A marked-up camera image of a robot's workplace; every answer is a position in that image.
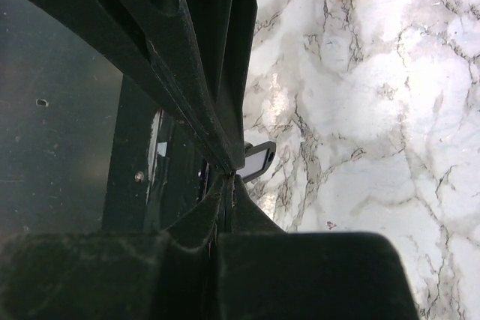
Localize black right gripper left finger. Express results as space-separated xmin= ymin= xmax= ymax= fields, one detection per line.
xmin=1 ymin=176 xmax=227 ymax=319

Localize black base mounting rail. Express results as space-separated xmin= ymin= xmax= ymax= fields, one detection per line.
xmin=101 ymin=77 xmax=216 ymax=232

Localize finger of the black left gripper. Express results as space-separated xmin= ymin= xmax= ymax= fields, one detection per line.
xmin=186 ymin=0 xmax=257 ymax=170
xmin=29 ymin=0 xmax=225 ymax=168

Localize black white key tag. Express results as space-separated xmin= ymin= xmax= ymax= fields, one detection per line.
xmin=236 ymin=141 xmax=277 ymax=183

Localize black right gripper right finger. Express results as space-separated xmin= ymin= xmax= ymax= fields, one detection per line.
xmin=217 ymin=178 xmax=418 ymax=319

